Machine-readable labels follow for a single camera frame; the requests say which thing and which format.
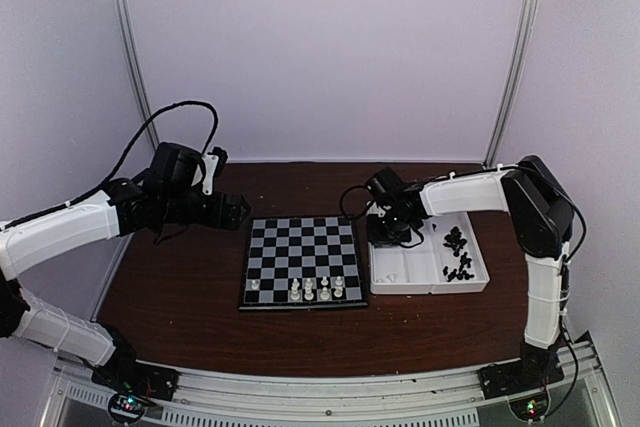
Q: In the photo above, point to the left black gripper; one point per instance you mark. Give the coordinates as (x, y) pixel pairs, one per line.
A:
(232, 220)

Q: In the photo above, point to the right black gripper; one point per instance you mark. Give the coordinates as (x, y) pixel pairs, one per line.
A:
(378, 238)

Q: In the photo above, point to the black grey chess board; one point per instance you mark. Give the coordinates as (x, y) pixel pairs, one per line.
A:
(283, 248)

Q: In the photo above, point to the white queen chess piece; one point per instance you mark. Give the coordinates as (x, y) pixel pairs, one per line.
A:
(308, 294)

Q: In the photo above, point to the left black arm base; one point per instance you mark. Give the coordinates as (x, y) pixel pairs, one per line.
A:
(123, 373)

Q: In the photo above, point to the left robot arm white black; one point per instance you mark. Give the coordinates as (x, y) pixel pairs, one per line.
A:
(38, 238)

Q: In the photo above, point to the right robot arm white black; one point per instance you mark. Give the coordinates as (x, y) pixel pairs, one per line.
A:
(542, 217)

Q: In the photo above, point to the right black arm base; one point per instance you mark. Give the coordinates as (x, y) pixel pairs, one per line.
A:
(533, 369)

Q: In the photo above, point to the black chess pieces upper pile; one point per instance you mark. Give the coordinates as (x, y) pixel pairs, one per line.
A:
(449, 237)

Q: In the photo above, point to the black chess pieces pile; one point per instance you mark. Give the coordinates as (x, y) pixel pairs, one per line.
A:
(449, 237)
(462, 273)

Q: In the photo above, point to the white chess pieces lower pile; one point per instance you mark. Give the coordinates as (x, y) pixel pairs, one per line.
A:
(391, 278)

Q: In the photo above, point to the black chess pieces lower pile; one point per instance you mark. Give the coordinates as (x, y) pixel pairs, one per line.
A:
(462, 273)

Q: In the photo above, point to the left controller board with LEDs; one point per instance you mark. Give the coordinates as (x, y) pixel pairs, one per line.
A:
(126, 408)

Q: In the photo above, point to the controller board with leds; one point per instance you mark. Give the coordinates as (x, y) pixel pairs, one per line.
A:
(530, 408)
(126, 408)

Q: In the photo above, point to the right controller board with LEDs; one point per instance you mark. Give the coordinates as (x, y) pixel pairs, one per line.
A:
(530, 408)

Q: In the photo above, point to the white divided plastic tray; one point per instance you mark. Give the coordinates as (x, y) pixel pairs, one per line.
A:
(419, 269)

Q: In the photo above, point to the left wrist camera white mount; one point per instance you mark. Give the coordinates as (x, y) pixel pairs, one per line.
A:
(213, 164)

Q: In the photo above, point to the aluminium front rail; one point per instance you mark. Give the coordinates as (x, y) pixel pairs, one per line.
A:
(452, 397)

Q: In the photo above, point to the right aluminium frame post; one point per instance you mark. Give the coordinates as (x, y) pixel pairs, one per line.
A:
(526, 21)

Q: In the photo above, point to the aluminium frame post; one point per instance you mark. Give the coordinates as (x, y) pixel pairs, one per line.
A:
(526, 21)
(132, 60)

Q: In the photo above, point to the left aluminium frame post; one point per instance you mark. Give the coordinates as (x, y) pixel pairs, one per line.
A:
(132, 60)

